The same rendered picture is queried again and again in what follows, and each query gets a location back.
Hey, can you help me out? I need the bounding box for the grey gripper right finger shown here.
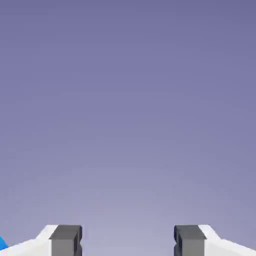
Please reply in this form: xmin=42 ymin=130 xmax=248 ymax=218
xmin=173 ymin=224 xmax=256 ymax=256

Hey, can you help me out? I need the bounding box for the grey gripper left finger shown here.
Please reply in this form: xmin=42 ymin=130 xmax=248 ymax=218
xmin=0 ymin=224 xmax=83 ymax=256

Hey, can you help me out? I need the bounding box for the large blue box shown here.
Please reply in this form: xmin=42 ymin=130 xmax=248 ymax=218
xmin=0 ymin=235 xmax=9 ymax=251

